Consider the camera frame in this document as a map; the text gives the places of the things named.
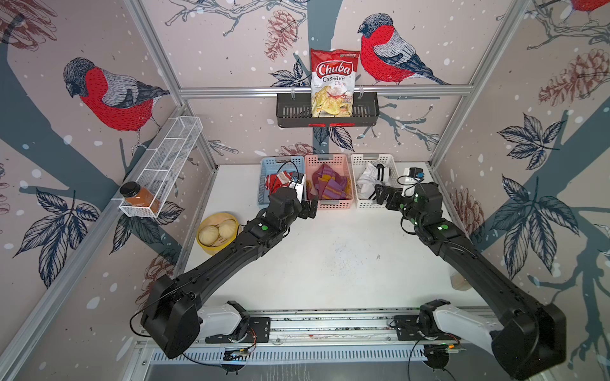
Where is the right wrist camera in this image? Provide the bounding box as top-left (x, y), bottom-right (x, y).
top-left (400, 167), bottom-right (425, 196)

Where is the orange spice jar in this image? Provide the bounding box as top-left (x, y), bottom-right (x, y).
top-left (119, 181), bottom-right (160, 214)

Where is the white wire wall shelf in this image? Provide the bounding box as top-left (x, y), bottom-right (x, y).
top-left (119, 116), bottom-right (203, 218)

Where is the Chuba cassava chips bag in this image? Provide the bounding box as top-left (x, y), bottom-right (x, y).
top-left (310, 49), bottom-right (360, 117)

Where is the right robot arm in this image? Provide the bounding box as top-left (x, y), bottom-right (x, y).
top-left (374, 183), bottom-right (566, 380)

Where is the purple yellow striped sock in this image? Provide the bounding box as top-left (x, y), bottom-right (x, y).
top-left (307, 164), bottom-right (352, 201)

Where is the red santa sock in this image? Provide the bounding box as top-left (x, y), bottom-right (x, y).
top-left (265, 171), bottom-right (296, 194)

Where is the black wall basket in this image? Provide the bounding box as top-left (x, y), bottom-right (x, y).
top-left (276, 93), bottom-right (380, 128)

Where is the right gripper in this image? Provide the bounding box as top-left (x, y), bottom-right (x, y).
top-left (375, 183), bottom-right (424, 230)

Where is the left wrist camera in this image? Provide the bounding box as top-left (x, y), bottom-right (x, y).
top-left (288, 171), bottom-right (305, 202)

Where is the amber liquid jar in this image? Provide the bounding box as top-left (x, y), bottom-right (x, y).
top-left (451, 272), bottom-right (472, 291)

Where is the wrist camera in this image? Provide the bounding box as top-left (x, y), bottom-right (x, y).
top-left (288, 171), bottom-right (305, 202)
top-left (400, 167), bottom-right (425, 196)

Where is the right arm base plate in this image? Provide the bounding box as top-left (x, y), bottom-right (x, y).
top-left (389, 315), bottom-right (460, 344)

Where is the white plastic basket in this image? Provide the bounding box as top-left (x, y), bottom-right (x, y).
top-left (350, 153), bottom-right (400, 209)

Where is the plain white sock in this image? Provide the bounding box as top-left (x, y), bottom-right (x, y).
top-left (357, 162), bottom-right (389, 199)

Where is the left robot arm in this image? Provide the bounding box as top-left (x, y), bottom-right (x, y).
top-left (141, 187), bottom-right (319, 359)

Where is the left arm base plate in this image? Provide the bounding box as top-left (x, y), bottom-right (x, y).
top-left (205, 317), bottom-right (271, 344)

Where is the blue plastic basket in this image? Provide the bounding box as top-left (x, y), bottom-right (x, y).
top-left (257, 156), bottom-right (305, 209)

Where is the pink plastic basket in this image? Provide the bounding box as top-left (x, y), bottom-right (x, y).
top-left (305, 154), bottom-right (354, 210)

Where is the yellow bamboo steamer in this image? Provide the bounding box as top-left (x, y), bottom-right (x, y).
top-left (196, 213), bottom-right (242, 256)

